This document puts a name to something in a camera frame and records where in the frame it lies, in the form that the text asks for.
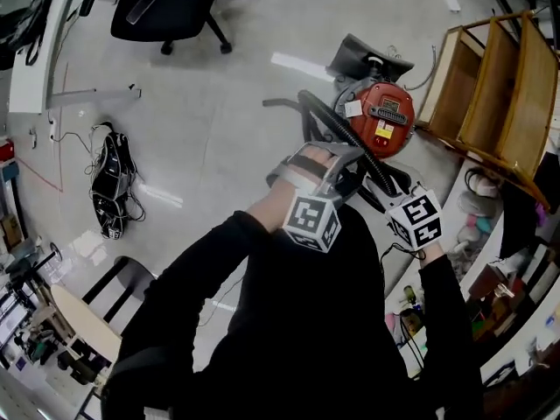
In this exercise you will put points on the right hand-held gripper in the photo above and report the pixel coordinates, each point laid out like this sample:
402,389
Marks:
420,217

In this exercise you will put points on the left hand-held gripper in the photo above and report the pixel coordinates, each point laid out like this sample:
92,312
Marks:
312,221

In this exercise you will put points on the person's left forearm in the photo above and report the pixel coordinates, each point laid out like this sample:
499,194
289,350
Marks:
262,208

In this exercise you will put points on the person's right forearm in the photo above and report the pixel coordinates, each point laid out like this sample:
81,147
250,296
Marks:
442,300

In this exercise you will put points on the red and teal vacuum cleaner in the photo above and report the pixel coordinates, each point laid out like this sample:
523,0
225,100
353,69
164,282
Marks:
396,99

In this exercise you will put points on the person's left hand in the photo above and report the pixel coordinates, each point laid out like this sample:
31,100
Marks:
317,150

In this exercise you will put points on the white metal shelving rack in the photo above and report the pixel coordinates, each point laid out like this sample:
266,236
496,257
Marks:
404,280

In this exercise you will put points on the person's torso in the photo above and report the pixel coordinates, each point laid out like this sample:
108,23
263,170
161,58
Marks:
328,322

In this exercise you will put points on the wooden shelf cart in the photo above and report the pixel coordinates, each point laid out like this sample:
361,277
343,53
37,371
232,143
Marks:
503,103

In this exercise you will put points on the dark grey flat panel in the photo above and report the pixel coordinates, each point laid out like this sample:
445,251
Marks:
354,55

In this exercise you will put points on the round wooden table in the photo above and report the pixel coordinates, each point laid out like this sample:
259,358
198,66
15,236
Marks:
87,322

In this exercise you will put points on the black mesh office chair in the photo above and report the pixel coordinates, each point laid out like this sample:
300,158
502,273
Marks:
166,16

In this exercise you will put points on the black smartphone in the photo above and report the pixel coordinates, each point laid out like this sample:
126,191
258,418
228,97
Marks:
141,8

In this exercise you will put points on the white rectangular desk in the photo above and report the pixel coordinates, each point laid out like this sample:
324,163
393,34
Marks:
30,81

